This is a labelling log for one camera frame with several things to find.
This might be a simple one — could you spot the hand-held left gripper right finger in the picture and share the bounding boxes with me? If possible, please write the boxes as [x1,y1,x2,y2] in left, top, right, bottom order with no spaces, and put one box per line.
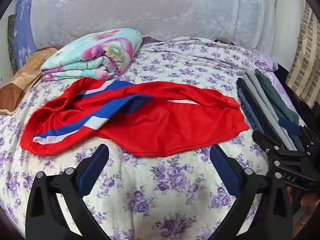
[207,144,304,240]

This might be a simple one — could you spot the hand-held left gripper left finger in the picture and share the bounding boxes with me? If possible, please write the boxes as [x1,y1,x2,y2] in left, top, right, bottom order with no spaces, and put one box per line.
[25,144,110,240]

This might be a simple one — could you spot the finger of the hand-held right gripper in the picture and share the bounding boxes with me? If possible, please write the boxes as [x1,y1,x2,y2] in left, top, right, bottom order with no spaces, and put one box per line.
[252,131,305,157]
[279,117,317,151]

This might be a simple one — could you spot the red shirt blue white stripe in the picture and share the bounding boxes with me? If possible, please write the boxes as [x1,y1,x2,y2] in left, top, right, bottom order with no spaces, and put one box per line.
[20,77,250,158]

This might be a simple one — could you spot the dark green folded pants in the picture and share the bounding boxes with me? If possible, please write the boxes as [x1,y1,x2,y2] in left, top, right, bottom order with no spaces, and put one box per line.
[254,69,300,128]

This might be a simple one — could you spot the person's right hand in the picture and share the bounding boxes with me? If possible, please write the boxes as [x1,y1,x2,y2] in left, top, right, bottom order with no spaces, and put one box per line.
[287,182,320,228]

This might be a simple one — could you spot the blue folded jeans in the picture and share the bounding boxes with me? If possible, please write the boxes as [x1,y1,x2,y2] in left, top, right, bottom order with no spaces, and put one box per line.
[239,92,265,134]

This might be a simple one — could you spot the stack of folded dark clothes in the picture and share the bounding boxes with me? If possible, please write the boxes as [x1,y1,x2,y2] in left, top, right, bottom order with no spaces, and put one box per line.
[244,69,299,152]

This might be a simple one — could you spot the purple floral bed sheet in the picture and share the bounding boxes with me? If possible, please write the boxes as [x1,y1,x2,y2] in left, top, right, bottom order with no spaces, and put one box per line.
[0,37,307,240]

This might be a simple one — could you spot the brown pillow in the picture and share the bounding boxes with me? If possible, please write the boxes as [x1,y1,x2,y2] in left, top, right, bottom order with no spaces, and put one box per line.
[0,45,63,115]

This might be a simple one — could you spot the folded floral quilt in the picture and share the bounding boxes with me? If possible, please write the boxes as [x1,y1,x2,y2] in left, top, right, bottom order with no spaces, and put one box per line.
[40,28,143,82]

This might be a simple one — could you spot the green patterned cloth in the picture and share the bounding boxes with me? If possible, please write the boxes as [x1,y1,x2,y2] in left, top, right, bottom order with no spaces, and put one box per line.
[7,14,18,71]

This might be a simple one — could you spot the blue patterned cloth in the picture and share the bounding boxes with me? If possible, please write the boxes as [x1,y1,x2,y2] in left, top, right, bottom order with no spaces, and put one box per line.
[14,0,38,69]

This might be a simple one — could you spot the white lace cover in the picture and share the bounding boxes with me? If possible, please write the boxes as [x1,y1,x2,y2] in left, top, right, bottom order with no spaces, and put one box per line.
[30,0,278,53]

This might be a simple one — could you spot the dark bed frame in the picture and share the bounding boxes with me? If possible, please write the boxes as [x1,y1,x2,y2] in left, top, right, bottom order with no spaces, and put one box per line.
[275,62,320,135]

